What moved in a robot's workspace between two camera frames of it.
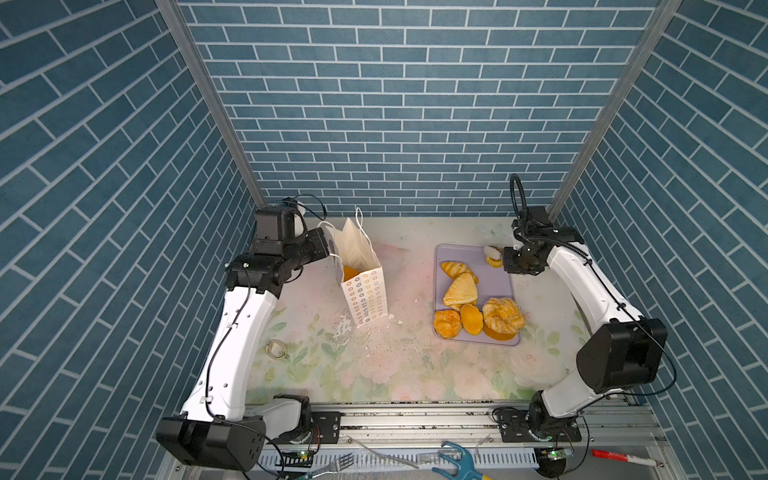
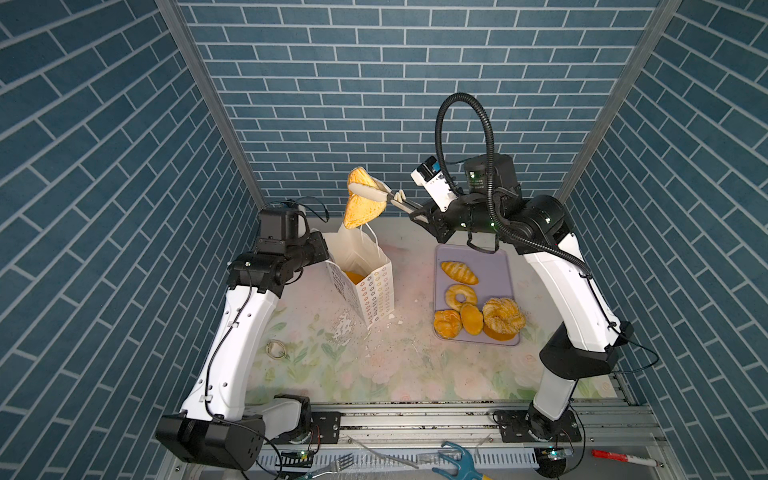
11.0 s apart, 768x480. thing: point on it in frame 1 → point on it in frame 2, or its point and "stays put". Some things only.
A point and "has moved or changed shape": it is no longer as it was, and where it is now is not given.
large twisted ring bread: x=502 y=319 stays put
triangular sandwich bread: x=462 y=291 → x=360 y=210
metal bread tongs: x=493 y=252 → x=381 y=192
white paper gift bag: x=365 y=290 has moved or changed shape
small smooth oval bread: x=472 y=319 stays put
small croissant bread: x=452 y=268 stays put
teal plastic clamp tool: x=466 y=469 stays put
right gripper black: x=509 y=266 → x=436 y=224
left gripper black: x=317 y=240 stays put
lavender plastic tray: x=493 y=283 stays put
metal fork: x=343 y=463 stays put
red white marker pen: x=626 y=458 stays put
